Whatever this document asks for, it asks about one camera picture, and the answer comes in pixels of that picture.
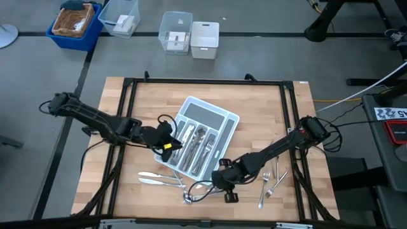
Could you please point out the blue plastic bin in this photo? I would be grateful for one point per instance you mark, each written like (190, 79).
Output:
(73, 44)

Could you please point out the black stand base bar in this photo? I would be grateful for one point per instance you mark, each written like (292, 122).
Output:
(375, 81)

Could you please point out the black item on basket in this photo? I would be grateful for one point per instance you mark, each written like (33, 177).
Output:
(73, 4)

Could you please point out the black table-level camera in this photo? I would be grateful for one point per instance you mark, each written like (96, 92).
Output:
(205, 224)

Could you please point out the tall clear plastic bin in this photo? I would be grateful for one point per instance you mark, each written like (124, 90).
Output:
(175, 22)

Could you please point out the person's shoe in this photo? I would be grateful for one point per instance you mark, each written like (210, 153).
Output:
(395, 36)

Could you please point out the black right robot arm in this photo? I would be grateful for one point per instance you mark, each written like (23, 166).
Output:
(280, 146)

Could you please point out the white cardboard box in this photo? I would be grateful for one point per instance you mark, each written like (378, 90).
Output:
(124, 23)
(176, 40)

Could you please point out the white paper in basket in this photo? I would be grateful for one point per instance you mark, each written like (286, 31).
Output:
(79, 24)

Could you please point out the dark grey desk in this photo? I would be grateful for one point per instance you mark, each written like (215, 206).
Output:
(381, 152)

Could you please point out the white printed label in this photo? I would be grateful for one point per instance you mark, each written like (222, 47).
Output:
(389, 113)

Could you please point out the black diagonal frame leg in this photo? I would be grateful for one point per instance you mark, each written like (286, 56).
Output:
(386, 19)

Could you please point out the grey round stand base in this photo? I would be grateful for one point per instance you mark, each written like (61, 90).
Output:
(6, 35)

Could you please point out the grey disc on desk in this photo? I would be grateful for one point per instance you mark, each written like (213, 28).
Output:
(402, 152)

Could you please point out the dark chair leg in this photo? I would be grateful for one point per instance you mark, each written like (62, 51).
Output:
(11, 141)

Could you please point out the brown wicker basket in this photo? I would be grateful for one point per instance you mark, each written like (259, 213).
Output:
(71, 22)

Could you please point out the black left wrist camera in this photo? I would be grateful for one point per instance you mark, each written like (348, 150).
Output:
(165, 128)

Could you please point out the white plastic cutlery tray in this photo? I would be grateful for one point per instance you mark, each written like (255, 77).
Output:
(203, 115)

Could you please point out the wide clear plastic bin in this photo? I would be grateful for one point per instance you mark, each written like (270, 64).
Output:
(108, 16)

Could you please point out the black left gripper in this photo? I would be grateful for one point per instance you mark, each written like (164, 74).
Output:
(152, 141)

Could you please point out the black stand foot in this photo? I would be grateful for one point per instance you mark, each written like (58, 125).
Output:
(321, 28)

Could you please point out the white plastic bin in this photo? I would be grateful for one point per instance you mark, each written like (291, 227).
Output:
(205, 41)

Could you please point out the black table frame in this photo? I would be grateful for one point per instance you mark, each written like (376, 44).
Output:
(206, 81)

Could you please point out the red framed tablet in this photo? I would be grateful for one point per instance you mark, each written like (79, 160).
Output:
(397, 132)

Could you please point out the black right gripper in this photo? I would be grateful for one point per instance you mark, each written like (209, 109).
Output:
(227, 178)

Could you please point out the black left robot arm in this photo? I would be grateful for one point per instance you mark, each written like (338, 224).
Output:
(95, 117)

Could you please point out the pile of silver cutlery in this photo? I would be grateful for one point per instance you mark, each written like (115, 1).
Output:
(187, 198)

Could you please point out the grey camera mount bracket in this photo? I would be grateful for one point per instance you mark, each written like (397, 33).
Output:
(117, 223)
(294, 226)

